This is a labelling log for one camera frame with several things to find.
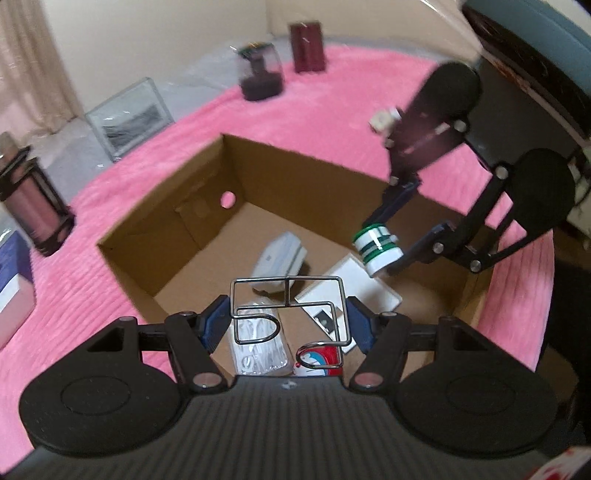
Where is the white green tape roll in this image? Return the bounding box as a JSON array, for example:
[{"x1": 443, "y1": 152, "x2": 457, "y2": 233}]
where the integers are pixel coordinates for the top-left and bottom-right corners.
[{"x1": 353, "y1": 223, "x2": 404, "y2": 278}]

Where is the clear box of floss picks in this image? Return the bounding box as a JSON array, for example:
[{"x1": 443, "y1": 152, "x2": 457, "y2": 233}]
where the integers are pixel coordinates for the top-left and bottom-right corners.
[{"x1": 228, "y1": 298, "x2": 294, "y2": 376}]

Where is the metal wire rack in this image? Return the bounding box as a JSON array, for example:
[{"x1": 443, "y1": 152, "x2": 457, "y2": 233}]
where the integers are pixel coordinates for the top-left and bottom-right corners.
[{"x1": 228, "y1": 274, "x2": 352, "y2": 370}]

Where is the white square night light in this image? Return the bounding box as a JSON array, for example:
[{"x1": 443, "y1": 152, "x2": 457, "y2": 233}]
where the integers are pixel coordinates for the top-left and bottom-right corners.
[{"x1": 250, "y1": 231, "x2": 308, "y2": 278}]

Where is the white flat card box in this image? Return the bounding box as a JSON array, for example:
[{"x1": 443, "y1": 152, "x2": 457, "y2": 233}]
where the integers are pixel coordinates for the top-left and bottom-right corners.
[{"x1": 294, "y1": 254, "x2": 403, "y2": 340}]

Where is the red white cartoon packet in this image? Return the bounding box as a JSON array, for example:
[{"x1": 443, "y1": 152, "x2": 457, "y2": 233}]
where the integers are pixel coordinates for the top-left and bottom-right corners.
[{"x1": 293, "y1": 346, "x2": 342, "y2": 377}]

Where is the small beige object on blanket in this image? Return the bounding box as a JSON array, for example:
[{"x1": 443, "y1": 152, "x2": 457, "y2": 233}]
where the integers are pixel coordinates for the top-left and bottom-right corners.
[{"x1": 369, "y1": 108, "x2": 402, "y2": 135}]

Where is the brown cardboard box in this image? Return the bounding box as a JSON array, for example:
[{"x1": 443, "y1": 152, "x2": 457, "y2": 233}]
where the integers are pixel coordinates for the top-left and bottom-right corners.
[{"x1": 98, "y1": 135, "x2": 492, "y2": 328}]

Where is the dark transparent pencil sharpener jar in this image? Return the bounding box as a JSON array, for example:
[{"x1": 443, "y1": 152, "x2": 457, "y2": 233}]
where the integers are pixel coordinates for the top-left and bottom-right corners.
[{"x1": 235, "y1": 42, "x2": 283, "y2": 102}]

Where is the blue and white box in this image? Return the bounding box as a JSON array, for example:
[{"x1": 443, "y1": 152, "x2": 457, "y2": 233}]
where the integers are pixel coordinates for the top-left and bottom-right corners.
[{"x1": 0, "y1": 231, "x2": 36, "y2": 349}]

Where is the steel thermos with black cage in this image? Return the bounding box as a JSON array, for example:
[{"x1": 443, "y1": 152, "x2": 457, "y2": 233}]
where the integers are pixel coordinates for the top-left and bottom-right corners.
[{"x1": 1, "y1": 132, "x2": 75, "y2": 257}]

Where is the framed seascape picture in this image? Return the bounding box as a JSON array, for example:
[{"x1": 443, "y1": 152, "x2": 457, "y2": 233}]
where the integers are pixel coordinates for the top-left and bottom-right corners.
[{"x1": 85, "y1": 77, "x2": 174, "y2": 163}]

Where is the beige curtain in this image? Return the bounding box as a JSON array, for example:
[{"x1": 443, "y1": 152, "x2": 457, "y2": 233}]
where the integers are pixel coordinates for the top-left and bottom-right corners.
[{"x1": 1, "y1": 1, "x2": 83, "y2": 144}]

